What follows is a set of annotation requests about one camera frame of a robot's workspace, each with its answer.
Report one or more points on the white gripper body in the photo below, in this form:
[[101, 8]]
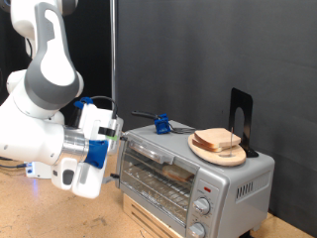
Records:
[[94, 181]]

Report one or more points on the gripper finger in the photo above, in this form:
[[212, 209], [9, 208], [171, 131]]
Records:
[[123, 137], [110, 178]]

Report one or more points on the black spatula with blue block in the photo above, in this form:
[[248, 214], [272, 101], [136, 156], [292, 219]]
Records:
[[161, 125]]

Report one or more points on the white bread slice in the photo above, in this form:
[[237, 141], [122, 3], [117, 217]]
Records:
[[176, 172], [216, 136], [201, 146]]

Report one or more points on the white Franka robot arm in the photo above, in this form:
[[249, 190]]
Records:
[[43, 86]]

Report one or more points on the wooden crate under oven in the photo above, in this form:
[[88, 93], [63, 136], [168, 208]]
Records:
[[142, 216]]

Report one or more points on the silver oven knob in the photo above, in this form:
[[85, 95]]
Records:
[[197, 230], [201, 206]]

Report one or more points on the silver toaster oven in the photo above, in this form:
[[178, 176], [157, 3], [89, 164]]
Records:
[[218, 185]]

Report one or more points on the vertical metal pole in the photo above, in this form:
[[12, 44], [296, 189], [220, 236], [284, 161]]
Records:
[[113, 49]]

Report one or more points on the round wooden plate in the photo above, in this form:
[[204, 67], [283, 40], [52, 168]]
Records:
[[218, 157]]

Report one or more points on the black metal bookend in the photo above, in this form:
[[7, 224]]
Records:
[[246, 102]]

